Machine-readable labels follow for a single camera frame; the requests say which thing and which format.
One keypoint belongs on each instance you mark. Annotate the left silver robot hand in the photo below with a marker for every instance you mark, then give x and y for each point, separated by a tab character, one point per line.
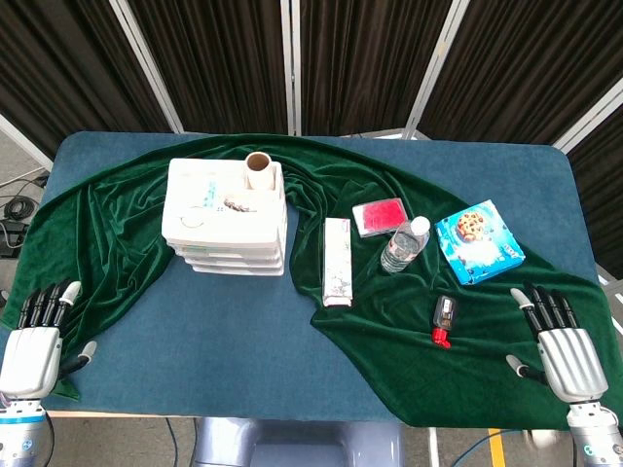
29	355

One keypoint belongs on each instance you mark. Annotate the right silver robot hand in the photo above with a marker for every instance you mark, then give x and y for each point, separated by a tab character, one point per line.
572	360

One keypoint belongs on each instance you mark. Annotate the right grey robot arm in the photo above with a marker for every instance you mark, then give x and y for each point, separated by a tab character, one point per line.
594	433

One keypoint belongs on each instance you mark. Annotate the grey robot base column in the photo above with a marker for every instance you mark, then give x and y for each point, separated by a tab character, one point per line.
297	445

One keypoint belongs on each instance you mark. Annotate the white drawer organizer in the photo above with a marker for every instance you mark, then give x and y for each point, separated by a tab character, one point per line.
224	228

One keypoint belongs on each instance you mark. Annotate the black power adapter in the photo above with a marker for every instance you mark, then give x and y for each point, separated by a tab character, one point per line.
10	238

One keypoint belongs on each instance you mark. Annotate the small bottle with red cap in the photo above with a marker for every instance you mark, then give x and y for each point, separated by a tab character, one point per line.
445	313

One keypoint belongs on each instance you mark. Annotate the blue cookie box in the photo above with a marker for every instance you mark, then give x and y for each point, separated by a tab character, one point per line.
479	243

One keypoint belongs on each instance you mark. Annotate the green velvet cloth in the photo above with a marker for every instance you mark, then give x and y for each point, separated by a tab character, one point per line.
121	219

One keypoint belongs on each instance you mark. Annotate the blue felt table cover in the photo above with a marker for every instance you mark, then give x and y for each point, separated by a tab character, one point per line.
219	340

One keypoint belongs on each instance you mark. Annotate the clear plastic water bottle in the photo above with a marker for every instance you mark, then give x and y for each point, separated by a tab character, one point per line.
401	245

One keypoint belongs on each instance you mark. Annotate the red ink pad case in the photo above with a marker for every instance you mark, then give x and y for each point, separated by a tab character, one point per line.
379	216

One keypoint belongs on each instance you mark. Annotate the long white carton box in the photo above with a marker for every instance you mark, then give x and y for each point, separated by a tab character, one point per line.
337	262

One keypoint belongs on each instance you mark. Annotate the brown cardboard tube roll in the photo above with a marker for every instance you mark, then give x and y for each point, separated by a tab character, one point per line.
259	175

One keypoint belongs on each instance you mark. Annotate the black curtain folding screen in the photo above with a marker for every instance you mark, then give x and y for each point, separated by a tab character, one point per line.
370	63

